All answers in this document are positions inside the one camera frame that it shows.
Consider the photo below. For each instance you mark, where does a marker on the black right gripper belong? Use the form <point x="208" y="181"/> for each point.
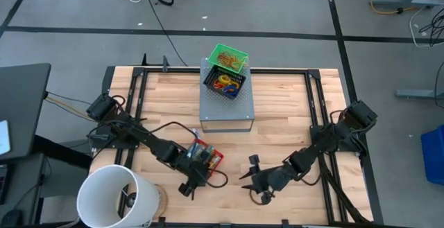
<point x="270" y="179"/>

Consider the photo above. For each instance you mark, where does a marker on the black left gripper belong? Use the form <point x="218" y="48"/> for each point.
<point x="199" y="174"/>

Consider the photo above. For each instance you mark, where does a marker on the shiny clear-wrapped pack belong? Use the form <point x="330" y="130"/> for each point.
<point x="200" y="151"/>

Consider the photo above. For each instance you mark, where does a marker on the red plastic basket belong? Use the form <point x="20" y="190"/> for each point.
<point x="219" y="158"/>

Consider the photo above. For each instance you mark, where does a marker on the grey perforated metal shelf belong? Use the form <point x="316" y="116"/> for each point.
<point x="225" y="110"/>

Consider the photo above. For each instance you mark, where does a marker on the black plastic basket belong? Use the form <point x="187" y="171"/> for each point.
<point x="211" y="73"/>

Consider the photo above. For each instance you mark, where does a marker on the green plastic basket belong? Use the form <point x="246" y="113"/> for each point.
<point x="216" y="49"/>

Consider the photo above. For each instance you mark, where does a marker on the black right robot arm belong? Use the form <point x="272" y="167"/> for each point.
<point x="329" y="138"/>

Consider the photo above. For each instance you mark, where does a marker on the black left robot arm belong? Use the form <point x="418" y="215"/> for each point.
<point x="138" y="134"/>

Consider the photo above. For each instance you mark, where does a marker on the black side desk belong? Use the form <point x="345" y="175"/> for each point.
<point x="24" y="110"/>

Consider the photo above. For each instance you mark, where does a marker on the small blue-white wrapper scrap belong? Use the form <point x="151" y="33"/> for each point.
<point x="195" y="132"/>

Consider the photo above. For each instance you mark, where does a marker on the round wooden lamp base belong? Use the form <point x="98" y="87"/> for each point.
<point x="164" y="200"/>

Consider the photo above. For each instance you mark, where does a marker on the blue plastic bin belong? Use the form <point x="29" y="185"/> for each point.
<point x="433" y="155"/>

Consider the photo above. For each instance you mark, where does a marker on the grey table foot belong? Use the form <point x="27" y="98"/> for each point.
<point x="416" y="94"/>

